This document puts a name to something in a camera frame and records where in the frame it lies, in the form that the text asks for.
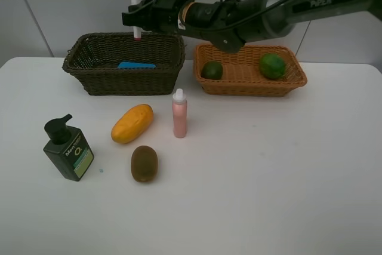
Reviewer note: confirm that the brown kiwi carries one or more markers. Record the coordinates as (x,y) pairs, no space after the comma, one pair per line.
(144,164)

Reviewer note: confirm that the pink spray bottle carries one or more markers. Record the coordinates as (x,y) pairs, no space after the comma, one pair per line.
(179,112)

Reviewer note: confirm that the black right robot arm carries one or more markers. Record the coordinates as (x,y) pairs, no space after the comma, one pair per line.
(230,24)

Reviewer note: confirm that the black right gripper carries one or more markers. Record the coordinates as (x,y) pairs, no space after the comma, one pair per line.
(159,16)

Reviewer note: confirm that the dark brown wicker basket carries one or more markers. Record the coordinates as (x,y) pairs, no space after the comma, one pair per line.
(116,64)

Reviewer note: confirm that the orange wicker basket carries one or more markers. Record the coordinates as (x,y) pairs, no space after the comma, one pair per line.
(241,73)

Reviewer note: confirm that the dark green pump bottle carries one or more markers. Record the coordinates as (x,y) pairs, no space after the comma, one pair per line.
(68,148)

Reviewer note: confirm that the yellow mango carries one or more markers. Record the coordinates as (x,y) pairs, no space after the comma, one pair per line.
(132,124)

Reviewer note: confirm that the blue whiteboard eraser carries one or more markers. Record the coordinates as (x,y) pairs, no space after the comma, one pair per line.
(135,65)

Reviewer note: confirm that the green lime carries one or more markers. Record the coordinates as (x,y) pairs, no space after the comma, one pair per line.
(272,66)

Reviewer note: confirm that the dark green avocado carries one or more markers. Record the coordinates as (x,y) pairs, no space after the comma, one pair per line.
(212,70)

